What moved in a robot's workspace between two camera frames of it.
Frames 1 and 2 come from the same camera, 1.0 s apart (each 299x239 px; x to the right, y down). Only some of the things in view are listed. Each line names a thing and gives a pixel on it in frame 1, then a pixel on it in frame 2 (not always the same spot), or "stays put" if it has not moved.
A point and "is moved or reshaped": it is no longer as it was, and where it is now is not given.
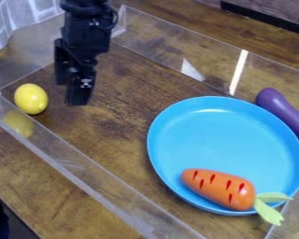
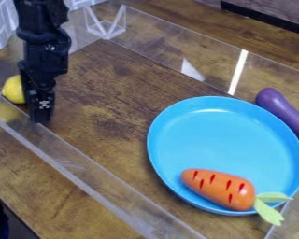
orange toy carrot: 232,192 stays put
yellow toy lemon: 31,98 is moved or reshaped
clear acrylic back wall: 207,59 stays put
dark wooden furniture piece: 287,14 stays put
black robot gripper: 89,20 -> 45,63
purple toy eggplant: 271,98 stays put
